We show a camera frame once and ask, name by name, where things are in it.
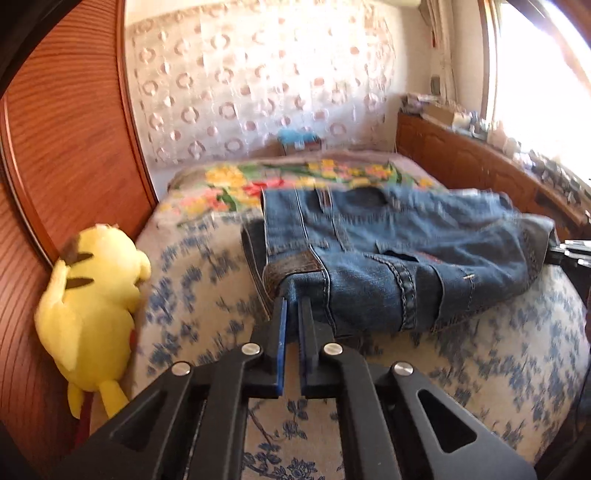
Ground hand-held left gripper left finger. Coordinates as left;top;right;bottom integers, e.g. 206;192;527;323
53;288;289;480

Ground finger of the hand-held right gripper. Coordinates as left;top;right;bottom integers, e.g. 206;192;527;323
546;239;591;268

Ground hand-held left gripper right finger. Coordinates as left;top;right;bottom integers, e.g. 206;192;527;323
298;295;539;480

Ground blue denim pants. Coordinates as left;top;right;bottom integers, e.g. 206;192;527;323
241;184;557;337

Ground black clamp device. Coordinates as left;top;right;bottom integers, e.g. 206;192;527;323
531;152;583;204

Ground floral bed mattress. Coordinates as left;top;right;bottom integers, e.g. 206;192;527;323
131;212;591;480

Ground long wooden cabinet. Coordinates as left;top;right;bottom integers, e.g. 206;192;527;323
396;111;591;241

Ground colourful floral blanket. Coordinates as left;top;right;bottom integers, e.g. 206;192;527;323
134;159;448;241

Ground bright window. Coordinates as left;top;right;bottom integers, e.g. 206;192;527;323
478;0;591;185

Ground open cardboard box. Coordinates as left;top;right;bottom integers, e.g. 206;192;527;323
422;102;455;121

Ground yellow plush toy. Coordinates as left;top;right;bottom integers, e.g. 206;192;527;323
34;223;152;420

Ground box with blue cloth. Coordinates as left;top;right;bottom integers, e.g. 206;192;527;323
277;128;321;155

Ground red patterned cloth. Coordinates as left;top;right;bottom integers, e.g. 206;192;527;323
74;390;95;446

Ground pile of papers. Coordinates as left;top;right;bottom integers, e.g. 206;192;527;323
401;92;439;114

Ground pale patterned side curtain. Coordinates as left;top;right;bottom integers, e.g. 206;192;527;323
418;0;458;100

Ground sheer curtain with circles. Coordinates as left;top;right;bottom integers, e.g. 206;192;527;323
124;9;400;167

